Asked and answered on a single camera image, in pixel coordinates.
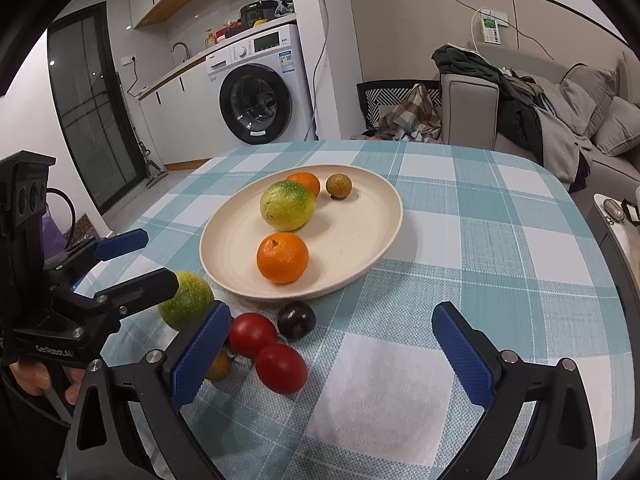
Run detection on green yellow fruit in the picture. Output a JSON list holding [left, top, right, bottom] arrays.
[[157, 271, 214, 330], [260, 180, 316, 232]]

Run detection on red tomato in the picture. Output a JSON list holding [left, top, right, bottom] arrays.
[[255, 344, 308, 396], [229, 312, 278, 361]]

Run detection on orange mandarin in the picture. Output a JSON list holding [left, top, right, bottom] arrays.
[[256, 232, 309, 285]]

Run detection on brown longan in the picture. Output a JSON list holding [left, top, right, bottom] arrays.
[[205, 350, 232, 382], [326, 174, 352, 200]]

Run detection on person's left hand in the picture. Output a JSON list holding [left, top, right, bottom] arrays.
[[10, 360, 85, 405]]

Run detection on black glass door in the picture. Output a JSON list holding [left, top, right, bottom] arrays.
[[47, 2, 145, 214]]

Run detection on white kitchen counter cabinet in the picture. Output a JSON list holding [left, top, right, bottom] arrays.
[[138, 14, 296, 169]]

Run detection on dark plum right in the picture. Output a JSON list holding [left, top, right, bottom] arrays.
[[277, 301, 317, 340]]

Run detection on green yellow fruit on plate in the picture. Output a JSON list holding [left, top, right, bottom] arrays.
[[260, 180, 316, 232]]

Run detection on teal checked tablecloth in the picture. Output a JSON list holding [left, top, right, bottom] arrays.
[[74, 138, 637, 480]]

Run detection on white side table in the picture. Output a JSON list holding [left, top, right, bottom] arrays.
[[587, 194, 639, 292]]

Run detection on small orange at plate back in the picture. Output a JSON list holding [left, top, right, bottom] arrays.
[[286, 172, 320, 197]]

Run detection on cream round plate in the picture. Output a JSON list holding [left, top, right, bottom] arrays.
[[200, 164, 404, 302]]

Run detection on chrome faucet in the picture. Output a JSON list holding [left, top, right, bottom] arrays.
[[171, 41, 191, 62]]

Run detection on white washing machine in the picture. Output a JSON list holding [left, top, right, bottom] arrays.
[[205, 22, 314, 151]]

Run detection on grey sofa cushion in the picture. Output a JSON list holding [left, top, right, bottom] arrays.
[[592, 96, 640, 156]]

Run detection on grey sofa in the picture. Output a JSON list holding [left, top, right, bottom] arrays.
[[462, 44, 639, 209]]

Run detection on black laundry basket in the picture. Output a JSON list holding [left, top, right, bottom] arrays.
[[356, 79, 442, 130]]

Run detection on dark clothes on sofa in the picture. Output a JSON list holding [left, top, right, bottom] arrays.
[[432, 44, 590, 193]]

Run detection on plaid cloth in basket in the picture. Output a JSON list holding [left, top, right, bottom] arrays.
[[374, 84, 442, 143]]

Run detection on white wall socket device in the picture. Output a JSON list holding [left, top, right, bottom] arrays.
[[480, 8, 509, 44]]

